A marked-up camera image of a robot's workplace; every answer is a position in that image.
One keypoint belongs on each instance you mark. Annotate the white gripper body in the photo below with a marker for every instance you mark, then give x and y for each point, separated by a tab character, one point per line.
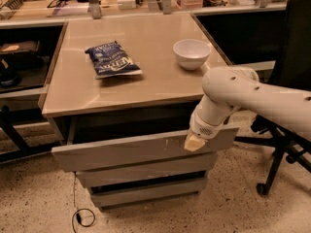
204	128

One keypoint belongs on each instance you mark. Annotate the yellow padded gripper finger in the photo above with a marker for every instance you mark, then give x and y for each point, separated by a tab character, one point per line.
193	142

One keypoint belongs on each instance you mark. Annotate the grey top drawer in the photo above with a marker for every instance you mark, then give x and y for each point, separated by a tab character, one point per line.
133	150

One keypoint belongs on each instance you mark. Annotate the grey drawer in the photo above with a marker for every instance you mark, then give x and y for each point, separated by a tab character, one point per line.
192	163
133	150
135	195

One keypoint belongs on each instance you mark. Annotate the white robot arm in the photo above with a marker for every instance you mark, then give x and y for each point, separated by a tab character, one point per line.
228	89

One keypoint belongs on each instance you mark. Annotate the grey bottom drawer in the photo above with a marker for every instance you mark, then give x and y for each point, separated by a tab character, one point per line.
135	195

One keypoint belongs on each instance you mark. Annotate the grey middle drawer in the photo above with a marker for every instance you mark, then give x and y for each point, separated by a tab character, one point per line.
192	163

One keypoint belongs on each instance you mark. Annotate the white bowl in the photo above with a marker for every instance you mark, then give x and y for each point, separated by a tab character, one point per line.
191	54

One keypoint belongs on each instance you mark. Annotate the black office chair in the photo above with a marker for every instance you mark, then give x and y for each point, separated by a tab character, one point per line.
292	69

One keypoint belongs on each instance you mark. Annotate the blue chip bag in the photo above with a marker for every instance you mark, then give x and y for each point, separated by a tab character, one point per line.
111	60

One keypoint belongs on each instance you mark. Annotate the black soldering iron stand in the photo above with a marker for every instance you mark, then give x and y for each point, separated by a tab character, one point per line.
9	8

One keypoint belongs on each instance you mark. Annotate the black table leg frame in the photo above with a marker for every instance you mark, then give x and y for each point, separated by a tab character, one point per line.
8	121

